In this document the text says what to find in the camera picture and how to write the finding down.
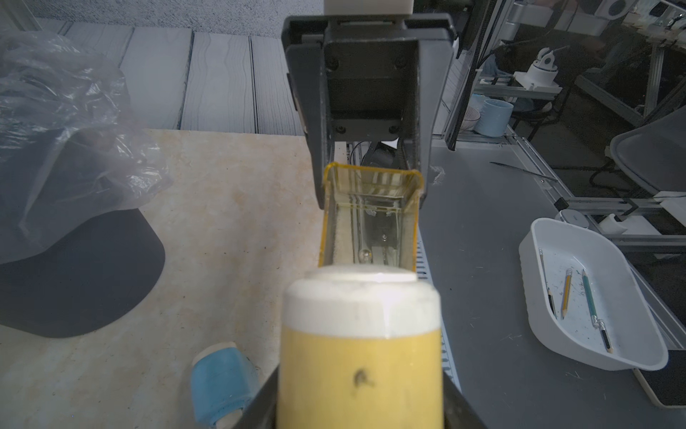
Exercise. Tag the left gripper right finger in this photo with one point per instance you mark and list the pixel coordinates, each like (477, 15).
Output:
(457, 412)

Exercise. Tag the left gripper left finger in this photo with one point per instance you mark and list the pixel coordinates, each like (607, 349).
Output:
(261, 413)

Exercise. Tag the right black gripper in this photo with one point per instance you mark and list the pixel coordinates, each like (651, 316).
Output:
(369, 77)

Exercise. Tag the blue pencil sharpener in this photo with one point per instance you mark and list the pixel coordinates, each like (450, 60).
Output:
(223, 382)

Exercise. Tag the yellow sharpener shavings tray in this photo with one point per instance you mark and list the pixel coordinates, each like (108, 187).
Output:
(370, 216)

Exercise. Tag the dark pencil in basin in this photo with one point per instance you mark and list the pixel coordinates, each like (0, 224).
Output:
(551, 300)

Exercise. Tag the green pencil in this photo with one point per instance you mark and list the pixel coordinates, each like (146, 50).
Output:
(596, 322)

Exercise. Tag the yellow pencil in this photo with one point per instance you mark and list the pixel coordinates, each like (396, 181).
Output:
(566, 292)

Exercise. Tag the light blue cup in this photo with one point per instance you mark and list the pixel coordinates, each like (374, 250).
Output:
(495, 116)

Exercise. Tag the white plastic basin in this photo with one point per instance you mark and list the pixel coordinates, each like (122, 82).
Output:
(583, 300)

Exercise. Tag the dark grey trash bin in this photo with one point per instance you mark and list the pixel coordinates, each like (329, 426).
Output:
(76, 252)

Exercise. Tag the clear plastic bin liner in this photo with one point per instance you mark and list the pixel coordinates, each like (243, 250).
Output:
(51, 89)

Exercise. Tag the right metal frame post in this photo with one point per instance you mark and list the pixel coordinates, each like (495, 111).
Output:
(484, 18)

